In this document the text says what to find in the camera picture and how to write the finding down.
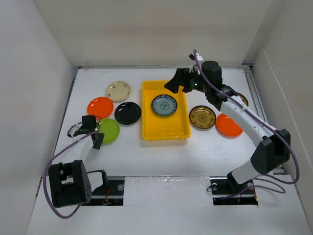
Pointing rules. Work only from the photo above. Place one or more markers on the black plate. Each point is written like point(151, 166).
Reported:
point(127, 113)

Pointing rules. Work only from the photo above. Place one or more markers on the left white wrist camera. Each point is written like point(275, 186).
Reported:
point(73, 129)

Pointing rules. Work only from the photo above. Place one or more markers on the green plate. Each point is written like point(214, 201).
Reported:
point(110, 128)

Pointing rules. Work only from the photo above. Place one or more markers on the brown gold patterned plate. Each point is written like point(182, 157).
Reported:
point(202, 117)

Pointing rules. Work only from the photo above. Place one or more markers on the left orange plate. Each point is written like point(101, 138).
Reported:
point(100, 106)

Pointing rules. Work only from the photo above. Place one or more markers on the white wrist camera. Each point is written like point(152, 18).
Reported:
point(73, 129)
point(197, 60)

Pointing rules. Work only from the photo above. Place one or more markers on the orange plate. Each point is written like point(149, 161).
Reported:
point(227, 127)
point(100, 106)

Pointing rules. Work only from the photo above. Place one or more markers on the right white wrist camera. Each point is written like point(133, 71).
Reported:
point(197, 60)

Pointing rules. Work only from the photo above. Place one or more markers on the right orange plate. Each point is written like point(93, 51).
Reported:
point(227, 127)

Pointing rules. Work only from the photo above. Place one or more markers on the far brown gold plate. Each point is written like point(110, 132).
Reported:
point(242, 100)

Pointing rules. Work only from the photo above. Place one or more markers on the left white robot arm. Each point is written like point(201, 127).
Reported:
point(69, 182)

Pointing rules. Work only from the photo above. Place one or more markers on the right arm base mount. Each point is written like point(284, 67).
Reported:
point(224, 195)

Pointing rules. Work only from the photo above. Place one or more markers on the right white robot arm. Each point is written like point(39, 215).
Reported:
point(272, 145)

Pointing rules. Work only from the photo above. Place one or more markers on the blue patterned plate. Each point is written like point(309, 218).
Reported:
point(164, 105)

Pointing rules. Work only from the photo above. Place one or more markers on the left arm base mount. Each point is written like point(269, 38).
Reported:
point(113, 195)

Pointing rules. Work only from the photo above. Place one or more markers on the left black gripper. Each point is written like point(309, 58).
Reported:
point(97, 144)

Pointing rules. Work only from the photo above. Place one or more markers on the beige patterned plate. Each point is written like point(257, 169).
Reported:
point(118, 91)

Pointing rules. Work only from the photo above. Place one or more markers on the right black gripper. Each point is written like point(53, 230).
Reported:
point(181, 78)

